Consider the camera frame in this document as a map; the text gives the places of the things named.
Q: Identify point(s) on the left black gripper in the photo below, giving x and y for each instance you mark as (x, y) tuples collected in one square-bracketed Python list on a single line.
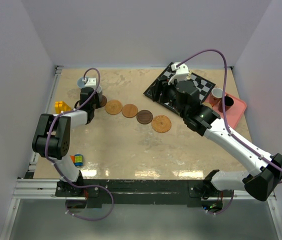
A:
[(96, 96)]

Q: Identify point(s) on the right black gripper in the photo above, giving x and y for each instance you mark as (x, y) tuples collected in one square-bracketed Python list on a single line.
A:
[(164, 87)]

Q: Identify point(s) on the dark walnut coaster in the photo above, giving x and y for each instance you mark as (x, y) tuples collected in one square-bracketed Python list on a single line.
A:
[(103, 101), (144, 117)]

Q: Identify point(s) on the grey white mug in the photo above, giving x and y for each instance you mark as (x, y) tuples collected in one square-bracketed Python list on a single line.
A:
[(99, 93)]

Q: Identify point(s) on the small woven rattan coaster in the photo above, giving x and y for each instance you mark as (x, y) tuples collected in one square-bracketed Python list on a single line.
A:
[(113, 107)]

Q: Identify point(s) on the light wooden coaster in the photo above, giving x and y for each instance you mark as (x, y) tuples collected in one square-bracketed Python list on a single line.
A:
[(129, 110)]

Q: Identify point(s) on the large woven rattan coaster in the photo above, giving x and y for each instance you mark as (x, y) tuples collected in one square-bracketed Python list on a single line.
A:
[(161, 124)]

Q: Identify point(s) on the light blue cup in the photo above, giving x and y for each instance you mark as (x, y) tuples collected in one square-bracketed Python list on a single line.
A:
[(81, 82)]

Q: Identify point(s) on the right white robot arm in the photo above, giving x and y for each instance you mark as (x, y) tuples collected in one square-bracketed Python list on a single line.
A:
[(261, 174)]

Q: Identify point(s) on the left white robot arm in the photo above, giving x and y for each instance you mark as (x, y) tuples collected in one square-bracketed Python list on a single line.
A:
[(52, 139)]

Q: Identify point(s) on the copper orange cup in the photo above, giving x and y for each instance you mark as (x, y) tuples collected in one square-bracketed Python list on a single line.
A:
[(207, 104)]

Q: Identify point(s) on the black maroon cup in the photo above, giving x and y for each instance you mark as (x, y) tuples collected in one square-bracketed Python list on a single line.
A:
[(225, 104)]

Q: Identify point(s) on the yellow toy block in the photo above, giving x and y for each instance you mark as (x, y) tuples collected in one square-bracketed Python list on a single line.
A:
[(61, 106)]

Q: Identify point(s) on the white chess piece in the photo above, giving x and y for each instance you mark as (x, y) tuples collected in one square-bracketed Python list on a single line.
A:
[(189, 76)]

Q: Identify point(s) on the black white chessboard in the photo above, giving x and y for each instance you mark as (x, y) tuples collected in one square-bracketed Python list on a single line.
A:
[(203, 85)]

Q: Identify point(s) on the orange toy car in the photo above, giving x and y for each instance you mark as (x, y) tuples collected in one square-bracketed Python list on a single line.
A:
[(77, 160)]

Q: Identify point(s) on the white floral mug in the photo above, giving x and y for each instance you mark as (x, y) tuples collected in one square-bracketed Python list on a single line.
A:
[(215, 95)]

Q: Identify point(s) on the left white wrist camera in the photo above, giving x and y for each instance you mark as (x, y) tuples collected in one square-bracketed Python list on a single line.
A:
[(89, 82)]

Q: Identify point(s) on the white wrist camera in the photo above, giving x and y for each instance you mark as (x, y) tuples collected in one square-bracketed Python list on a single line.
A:
[(180, 73), (89, 82)]

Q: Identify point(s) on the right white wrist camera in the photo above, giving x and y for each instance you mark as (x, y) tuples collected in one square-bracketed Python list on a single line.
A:
[(180, 73)]

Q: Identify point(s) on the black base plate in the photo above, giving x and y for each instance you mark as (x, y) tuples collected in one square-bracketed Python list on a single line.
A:
[(141, 192)]

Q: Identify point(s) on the aluminium left rail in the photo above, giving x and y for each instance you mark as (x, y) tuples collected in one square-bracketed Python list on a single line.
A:
[(40, 135)]

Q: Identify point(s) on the aluminium rail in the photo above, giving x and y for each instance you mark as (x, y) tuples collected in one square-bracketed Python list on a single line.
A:
[(40, 135), (44, 189)]

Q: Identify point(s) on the aluminium front rail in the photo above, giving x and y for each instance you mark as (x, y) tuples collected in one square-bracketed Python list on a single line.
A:
[(44, 189)]

